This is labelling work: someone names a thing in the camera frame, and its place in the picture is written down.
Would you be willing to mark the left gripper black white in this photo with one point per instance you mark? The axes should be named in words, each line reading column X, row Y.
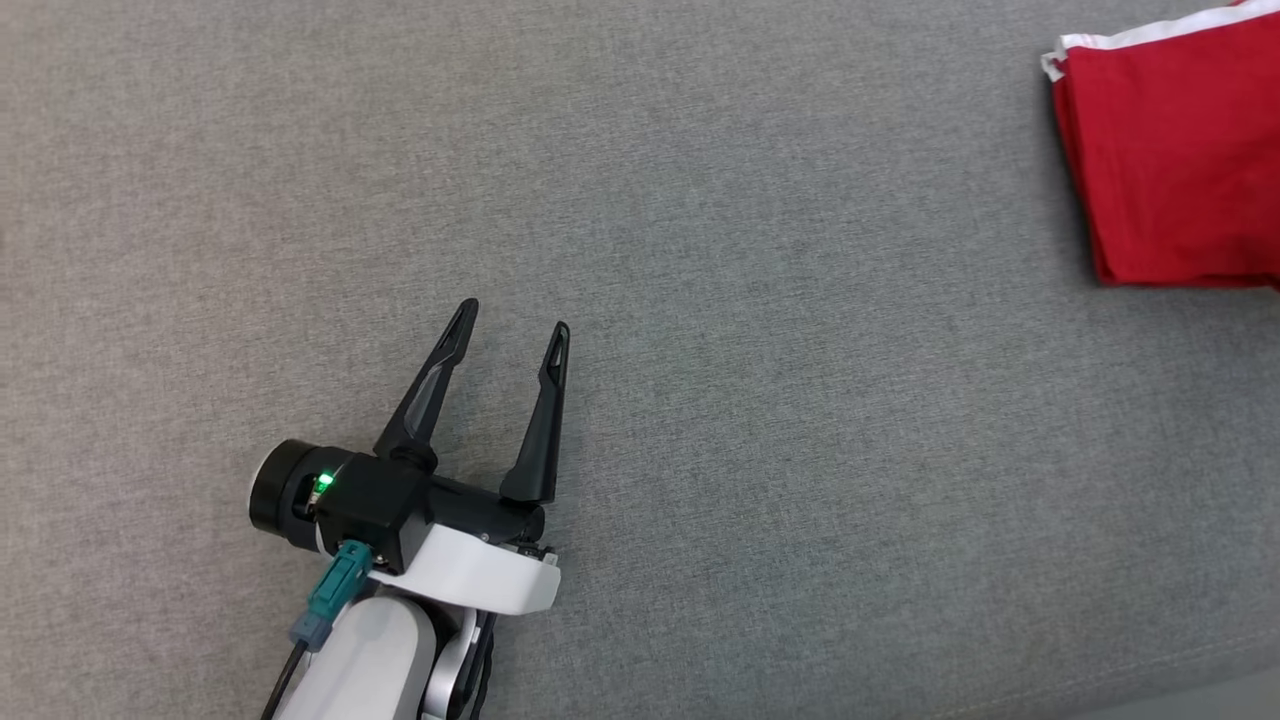
column 480, row 575

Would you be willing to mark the red Bulls 23 shorts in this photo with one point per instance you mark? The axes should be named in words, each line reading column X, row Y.
column 1180, row 150

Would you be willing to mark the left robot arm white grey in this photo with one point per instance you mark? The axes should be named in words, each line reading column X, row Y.
column 380, row 660

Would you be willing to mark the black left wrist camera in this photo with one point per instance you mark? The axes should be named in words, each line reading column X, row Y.
column 370, row 510

